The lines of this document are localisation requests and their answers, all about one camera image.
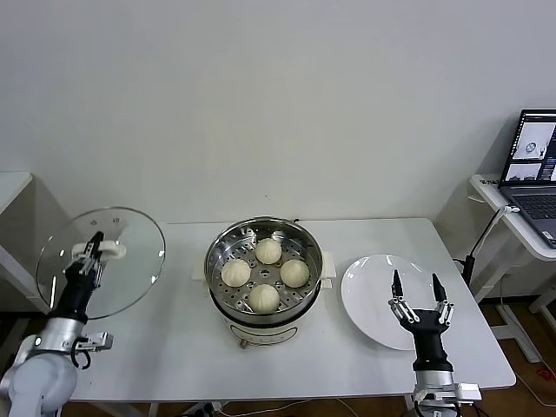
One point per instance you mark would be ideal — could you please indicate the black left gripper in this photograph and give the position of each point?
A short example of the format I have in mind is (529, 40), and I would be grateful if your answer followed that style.
(76, 291)

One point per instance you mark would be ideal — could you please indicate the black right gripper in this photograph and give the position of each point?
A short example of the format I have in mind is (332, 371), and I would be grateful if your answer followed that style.
(428, 339)

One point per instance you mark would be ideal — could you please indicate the round glass pot lid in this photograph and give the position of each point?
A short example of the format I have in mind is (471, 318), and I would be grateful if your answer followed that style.
(130, 269)

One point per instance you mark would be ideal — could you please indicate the white steamed baozi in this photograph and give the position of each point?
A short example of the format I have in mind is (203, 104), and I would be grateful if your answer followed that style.
(268, 251)
(263, 298)
(294, 273)
(236, 273)

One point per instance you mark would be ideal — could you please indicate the stainless steel steamer basket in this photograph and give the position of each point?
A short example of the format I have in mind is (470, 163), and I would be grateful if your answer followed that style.
(217, 260)

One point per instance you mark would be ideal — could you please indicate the white round plate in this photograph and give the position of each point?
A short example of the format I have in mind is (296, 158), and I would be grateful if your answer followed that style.
(369, 295)

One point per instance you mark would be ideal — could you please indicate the white laptop side table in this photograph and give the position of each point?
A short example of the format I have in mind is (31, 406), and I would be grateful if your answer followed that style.
(488, 191)

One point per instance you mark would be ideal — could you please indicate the grey open laptop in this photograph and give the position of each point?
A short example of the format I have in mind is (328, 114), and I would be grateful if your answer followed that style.
(534, 204)

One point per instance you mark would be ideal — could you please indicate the small red floor object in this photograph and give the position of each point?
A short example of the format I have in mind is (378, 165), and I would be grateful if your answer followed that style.
(544, 372)

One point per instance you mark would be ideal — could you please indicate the white table leg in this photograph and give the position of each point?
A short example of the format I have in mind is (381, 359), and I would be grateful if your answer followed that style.
(153, 411)

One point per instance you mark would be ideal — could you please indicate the white power strip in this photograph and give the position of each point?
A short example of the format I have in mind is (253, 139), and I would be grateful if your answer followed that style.
(207, 409)

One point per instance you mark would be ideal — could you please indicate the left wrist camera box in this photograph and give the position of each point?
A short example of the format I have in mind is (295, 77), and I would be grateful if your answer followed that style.
(97, 341)

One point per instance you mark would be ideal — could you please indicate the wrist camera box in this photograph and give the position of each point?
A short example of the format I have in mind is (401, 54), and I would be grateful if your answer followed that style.
(468, 391)
(97, 341)

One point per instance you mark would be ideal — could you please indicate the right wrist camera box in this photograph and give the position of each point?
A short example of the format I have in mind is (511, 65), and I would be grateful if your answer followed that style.
(468, 391)

